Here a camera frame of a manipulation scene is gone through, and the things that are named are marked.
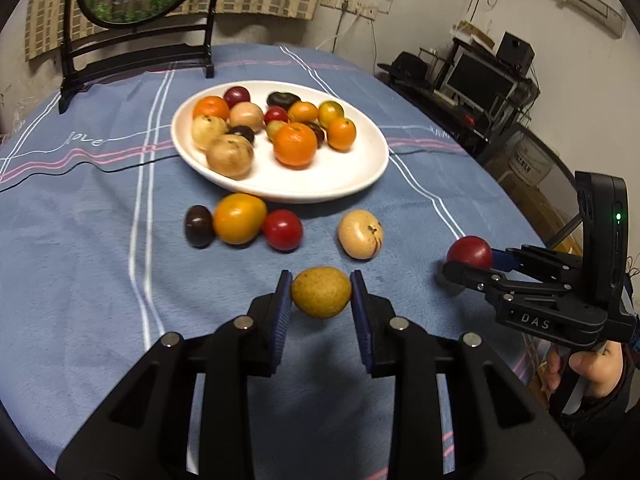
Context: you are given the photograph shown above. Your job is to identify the black speaker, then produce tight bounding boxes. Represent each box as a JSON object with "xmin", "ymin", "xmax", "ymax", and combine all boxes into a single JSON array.
[{"xmin": 496, "ymin": 31, "xmax": 535, "ymax": 68}]

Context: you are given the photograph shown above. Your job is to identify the dark red cherry tomato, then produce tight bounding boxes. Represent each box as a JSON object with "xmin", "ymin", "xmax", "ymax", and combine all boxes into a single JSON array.
[{"xmin": 223, "ymin": 86, "xmax": 251, "ymax": 110}]

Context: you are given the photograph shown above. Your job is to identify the small yellow-orange citrus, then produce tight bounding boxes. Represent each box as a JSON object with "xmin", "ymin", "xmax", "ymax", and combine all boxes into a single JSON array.
[{"xmin": 287, "ymin": 101, "xmax": 319, "ymax": 124}]

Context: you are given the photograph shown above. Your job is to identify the red plum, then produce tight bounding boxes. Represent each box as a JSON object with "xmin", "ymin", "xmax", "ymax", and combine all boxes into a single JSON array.
[{"xmin": 446, "ymin": 236, "xmax": 493, "ymax": 271}]

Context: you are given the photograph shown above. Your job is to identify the beige round fruit purple streaks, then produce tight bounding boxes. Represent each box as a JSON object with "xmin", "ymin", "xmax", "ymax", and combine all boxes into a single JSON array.
[{"xmin": 337, "ymin": 210, "xmax": 384, "ymax": 260}]

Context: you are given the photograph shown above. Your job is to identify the small orange mandarin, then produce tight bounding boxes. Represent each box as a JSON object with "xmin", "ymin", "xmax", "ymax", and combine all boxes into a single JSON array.
[{"xmin": 193, "ymin": 96, "xmax": 231, "ymax": 122}]

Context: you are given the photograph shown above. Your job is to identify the small dark purple tomato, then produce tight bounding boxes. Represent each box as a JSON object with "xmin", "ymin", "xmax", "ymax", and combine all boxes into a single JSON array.
[{"xmin": 184, "ymin": 205, "xmax": 216, "ymax": 249}]

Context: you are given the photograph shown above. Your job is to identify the green-orange mandarin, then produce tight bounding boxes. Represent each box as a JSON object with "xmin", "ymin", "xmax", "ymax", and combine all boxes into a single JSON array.
[{"xmin": 318, "ymin": 101, "xmax": 345, "ymax": 128}]

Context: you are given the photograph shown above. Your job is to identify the cardboard box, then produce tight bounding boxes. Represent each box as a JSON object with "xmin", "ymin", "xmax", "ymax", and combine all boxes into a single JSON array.
[{"xmin": 482, "ymin": 130, "xmax": 576, "ymax": 241}]

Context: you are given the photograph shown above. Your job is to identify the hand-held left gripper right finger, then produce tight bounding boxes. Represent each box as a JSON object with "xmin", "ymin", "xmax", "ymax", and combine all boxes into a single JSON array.
[{"xmin": 350, "ymin": 270, "xmax": 586, "ymax": 480}]

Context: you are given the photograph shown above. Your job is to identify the black computer desk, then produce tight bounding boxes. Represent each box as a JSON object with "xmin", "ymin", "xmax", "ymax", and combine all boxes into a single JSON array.
[{"xmin": 380, "ymin": 35, "xmax": 541, "ymax": 156}]

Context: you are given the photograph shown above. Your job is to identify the black hat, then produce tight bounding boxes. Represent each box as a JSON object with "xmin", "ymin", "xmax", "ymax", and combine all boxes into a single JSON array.
[{"xmin": 377, "ymin": 51, "xmax": 436, "ymax": 81}]

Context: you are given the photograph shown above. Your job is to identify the yellow-orange tomato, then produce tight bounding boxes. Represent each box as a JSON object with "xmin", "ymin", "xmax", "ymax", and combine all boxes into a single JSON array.
[{"xmin": 212, "ymin": 193, "xmax": 268, "ymax": 246}]

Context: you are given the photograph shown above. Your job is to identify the person's right forearm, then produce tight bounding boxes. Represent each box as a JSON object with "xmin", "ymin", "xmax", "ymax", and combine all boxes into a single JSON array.
[{"xmin": 550, "ymin": 345, "xmax": 640, "ymax": 461}]

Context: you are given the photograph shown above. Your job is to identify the white oval plate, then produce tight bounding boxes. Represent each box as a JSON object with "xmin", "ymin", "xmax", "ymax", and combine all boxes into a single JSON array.
[{"xmin": 171, "ymin": 80, "xmax": 390, "ymax": 204}]

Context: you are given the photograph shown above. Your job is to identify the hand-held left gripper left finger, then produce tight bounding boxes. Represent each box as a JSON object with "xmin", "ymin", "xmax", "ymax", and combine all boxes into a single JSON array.
[{"xmin": 56, "ymin": 270, "xmax": 293, "ymax": 480}]

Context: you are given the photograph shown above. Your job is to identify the smooth pale beige round fruit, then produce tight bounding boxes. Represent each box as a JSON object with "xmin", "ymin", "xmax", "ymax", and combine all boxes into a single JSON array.
[{"xmin": 229, "ymin": 102, "xmax": 264, "ymax": 131}]

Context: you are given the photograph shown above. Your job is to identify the blue striped tablecloth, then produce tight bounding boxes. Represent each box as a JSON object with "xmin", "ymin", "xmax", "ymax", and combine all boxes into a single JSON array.
[{"xmin": 0, "ymin": 42, "xmax": 591, "ymax": 476}]

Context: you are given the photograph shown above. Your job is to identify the computer monitor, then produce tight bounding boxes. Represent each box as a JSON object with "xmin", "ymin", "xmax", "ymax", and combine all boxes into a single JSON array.
[{"xmin": 445, "ymin": 52, "xmax": 518, "ymax": 111}]

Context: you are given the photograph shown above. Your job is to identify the beige round fruit dark spots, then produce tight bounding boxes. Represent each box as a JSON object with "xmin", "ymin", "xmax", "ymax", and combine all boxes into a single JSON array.
[{"xmin": 206, "ymin": 134, "xmax": 254, "ymax": 180}]

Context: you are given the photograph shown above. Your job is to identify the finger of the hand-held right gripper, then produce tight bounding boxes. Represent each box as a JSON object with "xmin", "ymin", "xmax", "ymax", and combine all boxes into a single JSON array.
[
  {"xmin": 441, "ymin": 259, "xmax": 572, "ymax": 307},
  {"xmin": 490, "ymin": 244, "xmax": 585, "ymax": 283}
]

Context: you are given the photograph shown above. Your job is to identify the person's right hand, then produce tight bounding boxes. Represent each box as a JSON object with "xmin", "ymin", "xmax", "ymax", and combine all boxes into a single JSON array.
[{"xmin": 545, "ymin": 346, "xmax": 625, "ymax": 401}]

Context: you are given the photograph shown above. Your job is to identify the large orange mandarin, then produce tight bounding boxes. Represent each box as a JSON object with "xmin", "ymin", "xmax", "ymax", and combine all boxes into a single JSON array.
[{"xmin": 273, "ymin": 122, "xmax": 319, "ymax": 167}]

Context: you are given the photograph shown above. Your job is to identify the yellow-brown speckled round fruit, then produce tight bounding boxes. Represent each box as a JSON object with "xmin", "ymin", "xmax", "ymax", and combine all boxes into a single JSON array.
[{"xmin": 291, "ymin": 266, "xmax": 352, "ymax": 319}]

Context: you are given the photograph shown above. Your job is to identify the yellow-beige round fruit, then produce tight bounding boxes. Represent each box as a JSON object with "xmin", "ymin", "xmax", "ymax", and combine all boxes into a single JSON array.
[{"xmin": 191, "ymin": 114, "xmax": 228, "ymax": 152}]

